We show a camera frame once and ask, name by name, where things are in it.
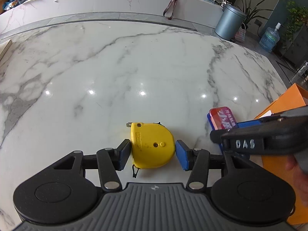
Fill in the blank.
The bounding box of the red blue tin box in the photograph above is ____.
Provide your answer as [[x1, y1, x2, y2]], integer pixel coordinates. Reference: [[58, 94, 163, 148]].
[[207, 106, 251, 161]]

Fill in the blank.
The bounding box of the yellow tape measure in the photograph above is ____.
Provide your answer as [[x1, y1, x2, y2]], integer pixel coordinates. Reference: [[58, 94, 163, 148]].
[[126, 122, 175, 178]]

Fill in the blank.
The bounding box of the person right hand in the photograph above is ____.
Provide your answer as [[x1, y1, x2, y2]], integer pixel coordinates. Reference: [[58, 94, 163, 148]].
[[285, 155, 308, 207]]

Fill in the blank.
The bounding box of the orange cardboard box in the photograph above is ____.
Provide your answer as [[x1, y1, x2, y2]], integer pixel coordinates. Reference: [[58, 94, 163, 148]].
[[254, 83, 308, 225]]

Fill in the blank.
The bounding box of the blue water jug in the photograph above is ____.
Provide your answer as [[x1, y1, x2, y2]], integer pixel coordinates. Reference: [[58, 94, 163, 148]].
[[259, 23, 281, 53]]

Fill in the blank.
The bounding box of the woven small basket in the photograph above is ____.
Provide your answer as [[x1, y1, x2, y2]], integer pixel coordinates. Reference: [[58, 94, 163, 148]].
[[234, 23, 246, 42]]

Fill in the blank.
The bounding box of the grey metal trash bin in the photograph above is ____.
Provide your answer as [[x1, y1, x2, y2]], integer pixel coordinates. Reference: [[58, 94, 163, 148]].
[[215, 4, 246, 41]]

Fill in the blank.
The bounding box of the hanging ivy plant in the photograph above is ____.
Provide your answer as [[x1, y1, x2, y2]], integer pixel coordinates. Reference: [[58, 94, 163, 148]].
[[282, 0, 308, 49]]

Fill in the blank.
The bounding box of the green floor plant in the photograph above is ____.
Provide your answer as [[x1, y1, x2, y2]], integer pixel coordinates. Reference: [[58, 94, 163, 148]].
[[235, 0, 273, 30]]

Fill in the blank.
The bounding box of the stack of books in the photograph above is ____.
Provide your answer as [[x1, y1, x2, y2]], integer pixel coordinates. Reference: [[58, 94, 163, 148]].
[[0, 39, 13, 60]]

